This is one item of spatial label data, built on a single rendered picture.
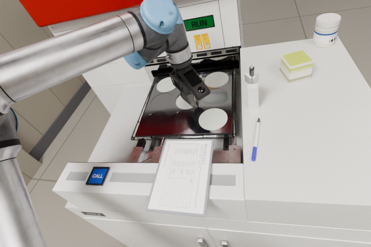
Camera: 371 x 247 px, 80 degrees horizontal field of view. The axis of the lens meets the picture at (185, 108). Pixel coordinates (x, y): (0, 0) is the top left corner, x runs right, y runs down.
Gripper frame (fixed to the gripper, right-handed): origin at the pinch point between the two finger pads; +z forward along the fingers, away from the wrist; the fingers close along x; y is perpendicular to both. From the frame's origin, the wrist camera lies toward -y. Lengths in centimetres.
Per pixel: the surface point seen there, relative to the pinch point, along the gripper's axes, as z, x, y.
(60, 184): -5, 50, 1
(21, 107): 45, 93, 167
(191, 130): 1.3, 8.1, -6.8
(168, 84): 1.3, 0.1, 22.3
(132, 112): 9.3, 19.5, 28.9
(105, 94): 13, 25, 60
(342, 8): 91, -262, 86
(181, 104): 1.2, 3.3, 6.8
